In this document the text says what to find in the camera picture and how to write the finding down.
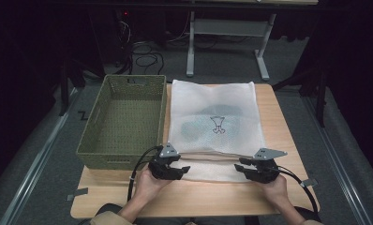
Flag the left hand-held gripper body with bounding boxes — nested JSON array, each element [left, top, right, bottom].
[[147, 142, 182, 181]]

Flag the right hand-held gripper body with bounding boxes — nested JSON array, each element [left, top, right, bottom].
[[249, 147, 288, 185]]

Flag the black cloth garment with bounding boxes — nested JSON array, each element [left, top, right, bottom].
[[179, 104, 244, 143]]

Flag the green woven basket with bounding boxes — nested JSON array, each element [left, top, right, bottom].
[[76, 74, 168, 172]]

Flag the white mesh laundry bag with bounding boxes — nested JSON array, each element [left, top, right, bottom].
[[168, 79, 267, 184]]

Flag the person's right hand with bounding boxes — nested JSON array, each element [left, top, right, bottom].
[[259, 174, 290, 204]]

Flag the person's left hand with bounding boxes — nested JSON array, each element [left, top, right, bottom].
[[133, 168, 173, 204]]

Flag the grey tape strip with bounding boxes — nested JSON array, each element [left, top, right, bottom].
[[66, 187, 89, 202], [301, 178, 319, 188]]

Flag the black metal stand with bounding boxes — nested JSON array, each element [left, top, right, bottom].
[[58, 58, 98, 117], [272, 66, 330, 128]]

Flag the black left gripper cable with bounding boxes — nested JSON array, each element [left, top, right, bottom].
[[127, 144, 164, 203]]

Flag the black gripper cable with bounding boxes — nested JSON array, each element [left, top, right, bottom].
[[127, 144, 164, 203], [277, 167, 320, 216]]

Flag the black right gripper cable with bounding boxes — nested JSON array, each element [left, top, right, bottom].
[[277, 167, 320, 216]]

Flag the metal floor rail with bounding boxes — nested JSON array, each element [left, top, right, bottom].
[[0, 90, 80, 225], [302, 96, 373, 225]]

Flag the black floor cables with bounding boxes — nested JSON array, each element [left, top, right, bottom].
[[130, 40, 166, 75]]

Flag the white metal desk frame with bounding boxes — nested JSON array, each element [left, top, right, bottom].
[[186, 0, 320, 82]]

